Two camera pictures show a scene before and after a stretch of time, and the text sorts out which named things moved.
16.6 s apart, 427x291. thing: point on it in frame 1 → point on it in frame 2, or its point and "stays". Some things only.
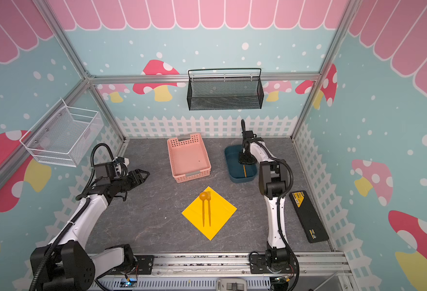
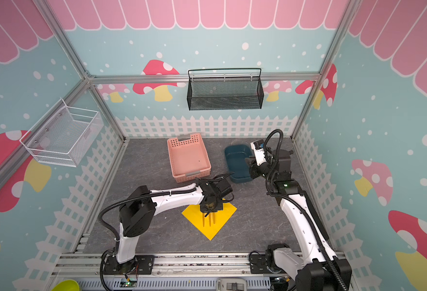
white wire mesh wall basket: [64, 136] stays
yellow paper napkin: [221, 212] stays
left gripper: [137, 179] → [205, 210]
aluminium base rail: [326, 271] stays
